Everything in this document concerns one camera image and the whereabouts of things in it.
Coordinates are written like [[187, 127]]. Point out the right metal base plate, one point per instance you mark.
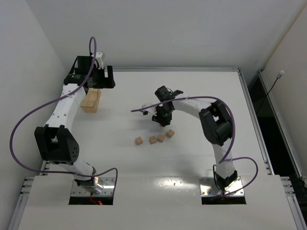
[[209, 189]]

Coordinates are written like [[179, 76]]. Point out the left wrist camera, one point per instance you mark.
[[99, 58]]

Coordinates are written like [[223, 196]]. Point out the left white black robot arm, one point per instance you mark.
[[82, 90]]

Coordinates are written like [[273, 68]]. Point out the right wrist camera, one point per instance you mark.
[[149, 108]]

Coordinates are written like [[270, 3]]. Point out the metal base plate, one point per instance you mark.
[[209, 189], [104, 188]]

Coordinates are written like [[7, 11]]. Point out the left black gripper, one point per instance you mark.
[[105, 78]]

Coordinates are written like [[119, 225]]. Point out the aluminium table frame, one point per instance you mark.
[[165, 150]]

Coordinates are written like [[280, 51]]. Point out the wood cube right rear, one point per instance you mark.
[[170, 133]]

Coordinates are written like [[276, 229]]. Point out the wood cube centre left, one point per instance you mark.
[[153, 139]]

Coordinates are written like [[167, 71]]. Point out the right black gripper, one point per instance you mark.
[[162, 119]]

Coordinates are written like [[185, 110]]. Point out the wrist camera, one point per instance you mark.
[[99, 58], [149, 108]]

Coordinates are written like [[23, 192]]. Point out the wood cube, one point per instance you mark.
[[138, 141], [170, 133], [153, 139], [161, 138]]

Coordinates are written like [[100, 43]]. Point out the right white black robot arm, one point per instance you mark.
[[217, 127]]

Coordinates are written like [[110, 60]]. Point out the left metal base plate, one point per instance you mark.
[[104, 188]]

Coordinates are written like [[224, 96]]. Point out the wooden block tray box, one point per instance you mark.
[[91, 101]]

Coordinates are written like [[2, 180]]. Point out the wood cube centre right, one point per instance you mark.
[[161, 138]]

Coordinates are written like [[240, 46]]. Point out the wood cube leftmost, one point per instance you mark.
[[138, 141]]

